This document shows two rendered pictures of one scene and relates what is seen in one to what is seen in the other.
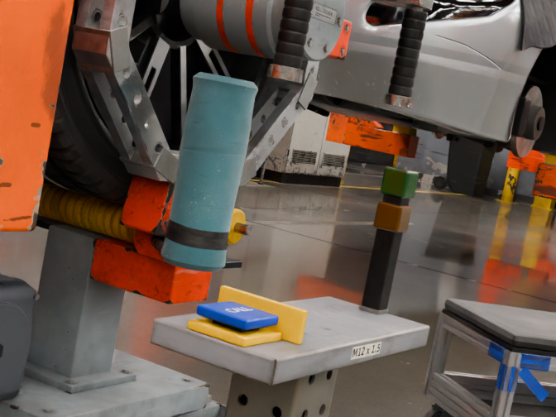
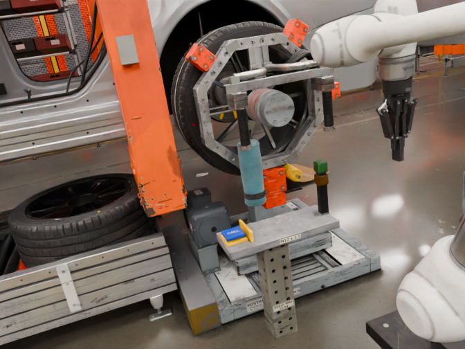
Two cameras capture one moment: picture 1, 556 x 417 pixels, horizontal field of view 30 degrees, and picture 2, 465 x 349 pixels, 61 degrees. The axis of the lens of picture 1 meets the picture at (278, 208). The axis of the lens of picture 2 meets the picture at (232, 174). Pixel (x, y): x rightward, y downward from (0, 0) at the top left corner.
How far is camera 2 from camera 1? 1.00 m
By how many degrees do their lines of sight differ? 45
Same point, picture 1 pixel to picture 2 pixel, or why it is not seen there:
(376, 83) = not seen: outside the picture
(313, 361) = (254, 249)
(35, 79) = (168, 169)
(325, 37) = (284, 116)
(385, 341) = (304, 233)
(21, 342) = (223, 225)
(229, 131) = (247, 162)
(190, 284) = (275, 201)
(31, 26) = (160, 156)
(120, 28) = (207, 136)
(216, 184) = (248, 179)
